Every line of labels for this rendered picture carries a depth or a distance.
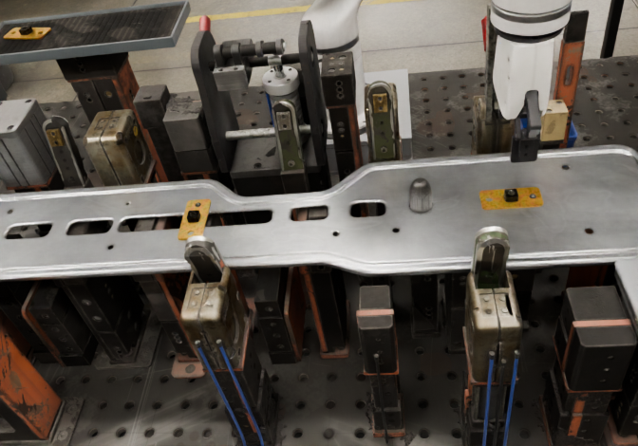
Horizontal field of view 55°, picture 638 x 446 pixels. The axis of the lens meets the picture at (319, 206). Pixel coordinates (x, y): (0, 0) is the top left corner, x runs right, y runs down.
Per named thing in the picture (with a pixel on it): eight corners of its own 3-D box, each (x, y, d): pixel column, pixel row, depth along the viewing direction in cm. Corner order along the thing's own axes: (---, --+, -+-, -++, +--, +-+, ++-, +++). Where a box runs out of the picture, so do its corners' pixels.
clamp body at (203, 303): (227, 459, 97) (157, 332, 74) (237, 389, 106) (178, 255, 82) (284, 458, 96) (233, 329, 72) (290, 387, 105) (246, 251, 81)
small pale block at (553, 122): (522, 274, 115) (544, 114, 90) (518, 260, 118) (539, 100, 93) (542, 273, 115) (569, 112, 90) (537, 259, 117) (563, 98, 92)
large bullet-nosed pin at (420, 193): (410, 221, 90) (409, 187, 85) (409, 206, 92) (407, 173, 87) (433, 219, 89) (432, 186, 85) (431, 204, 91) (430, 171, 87)
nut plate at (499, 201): (482, 210, 87) (482, 204, 86) (478, 192, 90) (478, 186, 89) (544, 206, 86) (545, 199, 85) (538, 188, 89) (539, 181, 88)
